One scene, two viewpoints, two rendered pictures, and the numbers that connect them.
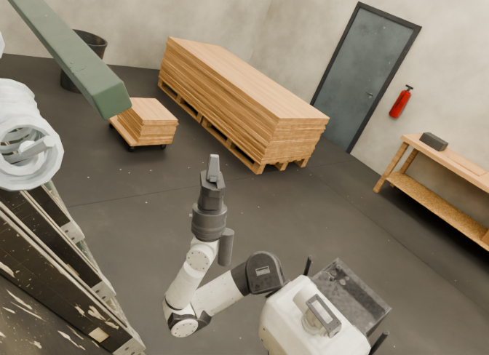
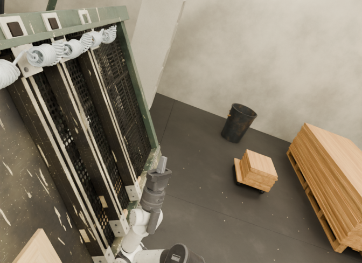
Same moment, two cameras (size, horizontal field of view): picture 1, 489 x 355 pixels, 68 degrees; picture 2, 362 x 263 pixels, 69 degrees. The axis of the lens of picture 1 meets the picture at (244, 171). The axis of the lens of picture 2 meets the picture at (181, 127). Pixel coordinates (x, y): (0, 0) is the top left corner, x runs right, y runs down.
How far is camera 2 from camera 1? 63 cm
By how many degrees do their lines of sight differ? 43
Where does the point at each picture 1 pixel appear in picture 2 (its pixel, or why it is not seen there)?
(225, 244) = (151, 216)
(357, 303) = not seen: outside the picture
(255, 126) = (346, 208)
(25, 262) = (53, 162)
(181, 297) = (126, 242)
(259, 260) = (178, 249)
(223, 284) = (155, 253)
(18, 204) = (86, 149)
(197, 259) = (132, 216)
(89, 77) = not seen: outside the picture
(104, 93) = not seen: outside the picture
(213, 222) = (147, 197)
